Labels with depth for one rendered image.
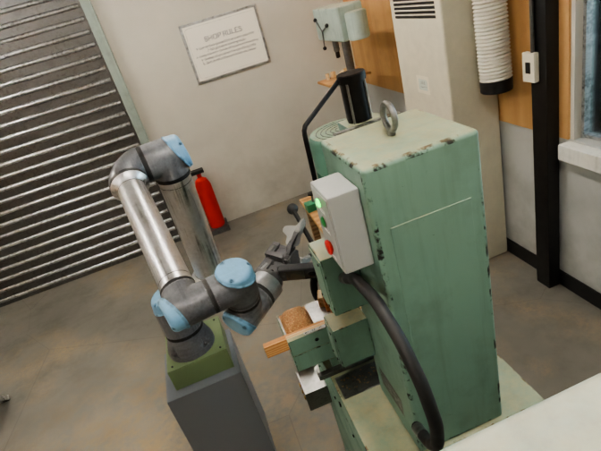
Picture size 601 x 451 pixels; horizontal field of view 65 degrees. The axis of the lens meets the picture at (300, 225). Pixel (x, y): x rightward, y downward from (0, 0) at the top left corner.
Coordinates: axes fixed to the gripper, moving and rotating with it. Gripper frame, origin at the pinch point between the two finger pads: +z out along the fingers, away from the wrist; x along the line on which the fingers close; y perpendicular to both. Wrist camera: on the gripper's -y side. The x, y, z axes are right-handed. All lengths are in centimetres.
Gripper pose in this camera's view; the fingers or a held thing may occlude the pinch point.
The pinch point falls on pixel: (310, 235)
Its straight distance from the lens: 142.9
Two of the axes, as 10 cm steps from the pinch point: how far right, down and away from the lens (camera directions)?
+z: 5.0, -6.4, 5.9
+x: 1.8, 7.4, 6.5
